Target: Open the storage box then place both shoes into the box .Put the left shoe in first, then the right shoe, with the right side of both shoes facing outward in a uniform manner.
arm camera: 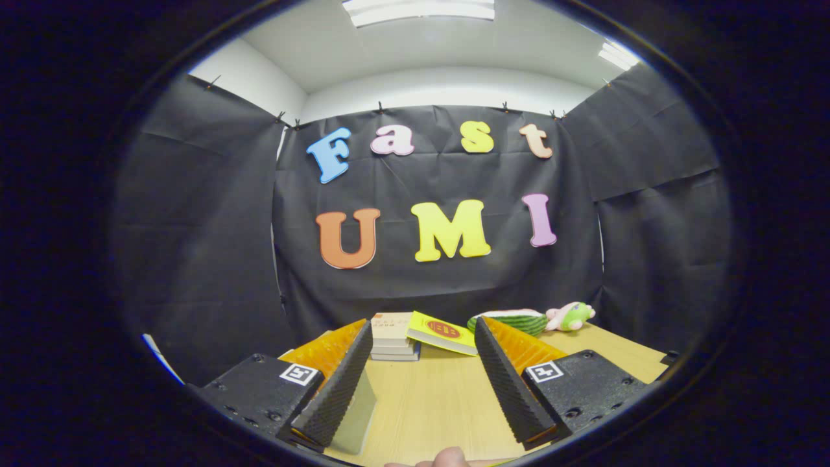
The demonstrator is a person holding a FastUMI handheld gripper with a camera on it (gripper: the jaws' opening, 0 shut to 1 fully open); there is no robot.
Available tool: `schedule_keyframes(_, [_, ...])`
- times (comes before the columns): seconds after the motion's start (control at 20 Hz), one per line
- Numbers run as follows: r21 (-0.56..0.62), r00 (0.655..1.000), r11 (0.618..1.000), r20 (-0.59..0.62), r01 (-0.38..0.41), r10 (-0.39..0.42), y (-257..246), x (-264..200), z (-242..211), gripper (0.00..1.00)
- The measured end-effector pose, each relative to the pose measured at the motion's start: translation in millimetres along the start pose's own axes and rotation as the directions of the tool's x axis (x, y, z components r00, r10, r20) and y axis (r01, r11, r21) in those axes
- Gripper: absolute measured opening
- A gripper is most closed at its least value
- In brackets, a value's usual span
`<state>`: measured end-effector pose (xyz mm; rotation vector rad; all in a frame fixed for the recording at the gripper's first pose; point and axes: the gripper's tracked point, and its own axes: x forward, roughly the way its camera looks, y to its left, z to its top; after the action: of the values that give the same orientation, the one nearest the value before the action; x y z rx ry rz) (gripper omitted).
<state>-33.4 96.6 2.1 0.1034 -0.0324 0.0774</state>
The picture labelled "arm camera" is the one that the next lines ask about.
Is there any yellow book with red circle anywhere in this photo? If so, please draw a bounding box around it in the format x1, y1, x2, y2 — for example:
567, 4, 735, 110
407, 311, 479, 357

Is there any watermelon slice plush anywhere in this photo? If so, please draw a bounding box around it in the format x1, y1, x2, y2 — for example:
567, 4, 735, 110
467, 309, 549, 338

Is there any long ceiling light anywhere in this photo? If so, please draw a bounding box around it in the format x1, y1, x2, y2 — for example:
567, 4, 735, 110
342, 0, 495, 28

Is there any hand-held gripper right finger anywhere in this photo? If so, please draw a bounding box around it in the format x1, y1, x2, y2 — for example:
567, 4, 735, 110
473, 316, 650, 451

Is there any small ceiling light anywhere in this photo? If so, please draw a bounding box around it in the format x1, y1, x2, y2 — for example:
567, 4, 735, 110
598, 40, 641, 71

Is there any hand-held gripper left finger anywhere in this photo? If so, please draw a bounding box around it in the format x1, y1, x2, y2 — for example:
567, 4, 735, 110
187, 318, 374, 453

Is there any pink and green plush toy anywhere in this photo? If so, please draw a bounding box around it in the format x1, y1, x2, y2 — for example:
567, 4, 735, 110
545, 302, 596, 332

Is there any pale green fabric storage box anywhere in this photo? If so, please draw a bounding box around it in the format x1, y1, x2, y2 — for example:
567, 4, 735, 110
279, 329, 378, 456

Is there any beige book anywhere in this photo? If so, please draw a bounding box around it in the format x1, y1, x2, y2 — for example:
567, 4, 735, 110
371, 312, 416, 346

